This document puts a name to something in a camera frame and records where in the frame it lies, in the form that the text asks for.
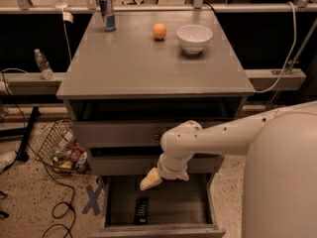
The black stand leg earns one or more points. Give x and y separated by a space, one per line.
22 154

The grey drawer cabinet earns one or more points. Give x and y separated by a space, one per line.
128 75

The red bull can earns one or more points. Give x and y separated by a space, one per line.
107 13

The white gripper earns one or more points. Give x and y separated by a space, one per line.
170 173

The blue tape cross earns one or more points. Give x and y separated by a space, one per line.
92 203

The white ceramic bowl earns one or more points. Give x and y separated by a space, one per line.
193 39

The wire basket with snacks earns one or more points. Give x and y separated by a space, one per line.
61 152

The orange fruit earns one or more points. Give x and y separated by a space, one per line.
159 31

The grey open bottom drawer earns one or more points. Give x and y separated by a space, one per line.
176 209

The clear plastic water bottle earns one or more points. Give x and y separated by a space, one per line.
43 64

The grey top drawer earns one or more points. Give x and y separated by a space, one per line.
115 134

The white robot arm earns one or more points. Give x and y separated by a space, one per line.
280 177

